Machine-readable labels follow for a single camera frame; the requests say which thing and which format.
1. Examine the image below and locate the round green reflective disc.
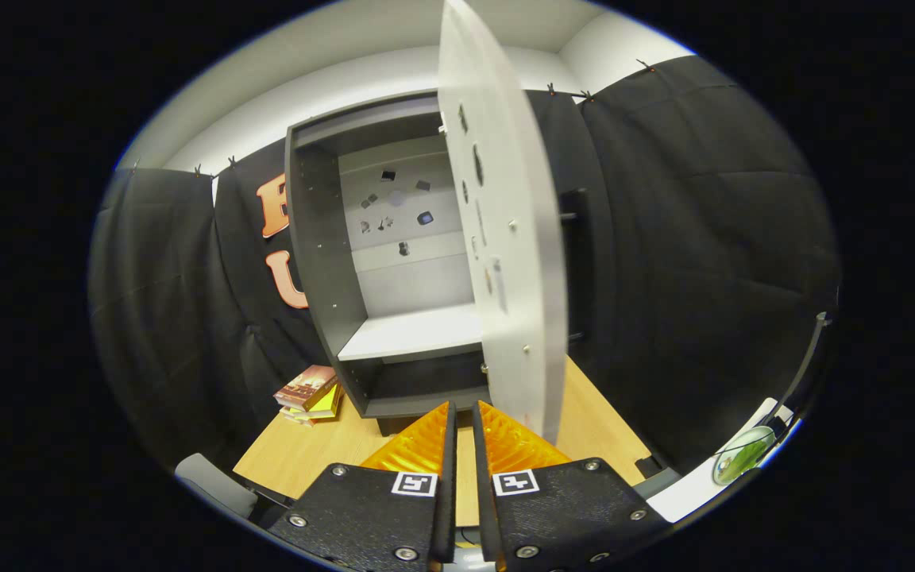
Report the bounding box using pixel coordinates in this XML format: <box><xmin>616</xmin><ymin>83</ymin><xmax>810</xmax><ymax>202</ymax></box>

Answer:
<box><xmin>713</xmin><ymin>427</ymin><xmax>776</xmax><ymax>486</ymax></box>

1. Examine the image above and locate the black backdrop cloth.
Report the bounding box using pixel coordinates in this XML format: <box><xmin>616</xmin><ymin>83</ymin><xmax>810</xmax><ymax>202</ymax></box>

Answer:
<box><xmin>88</xmin><ymin>56</ymin><xmax>840</xmax><ymax>477</ymax></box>

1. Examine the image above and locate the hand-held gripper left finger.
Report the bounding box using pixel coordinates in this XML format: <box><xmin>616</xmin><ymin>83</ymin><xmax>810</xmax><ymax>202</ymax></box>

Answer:
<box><xmin>267</xmin><ymin>400</ymin><xmax>458</xmax><ymax>572</ymax></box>

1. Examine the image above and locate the grey shoe cabinet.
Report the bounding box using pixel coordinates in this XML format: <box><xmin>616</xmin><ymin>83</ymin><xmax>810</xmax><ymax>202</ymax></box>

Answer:
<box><xmin>285</xmin><ymin>89</ymin><xmax>498</xmax><ymax>436</ymax></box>

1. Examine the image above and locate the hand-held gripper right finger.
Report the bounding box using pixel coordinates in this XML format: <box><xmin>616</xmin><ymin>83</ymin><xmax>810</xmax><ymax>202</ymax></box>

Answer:
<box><xmin>471</xmin><ymin>400</ymin><xmax>670</xmax><ymax>572</ymax></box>

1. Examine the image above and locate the yellow book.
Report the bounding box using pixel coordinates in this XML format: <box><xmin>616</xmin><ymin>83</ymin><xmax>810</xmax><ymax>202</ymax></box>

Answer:
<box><xmin>283</xmin><ymin>385</ymin><xmax>344</xmax><ymax>426</ymax></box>

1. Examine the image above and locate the brown cover book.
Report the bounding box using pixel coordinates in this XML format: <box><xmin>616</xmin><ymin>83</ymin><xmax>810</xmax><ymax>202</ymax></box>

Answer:
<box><xmin>273</xmin><ymin>365</ymin><xmax>339</xmax><ymax>412</ymax></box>

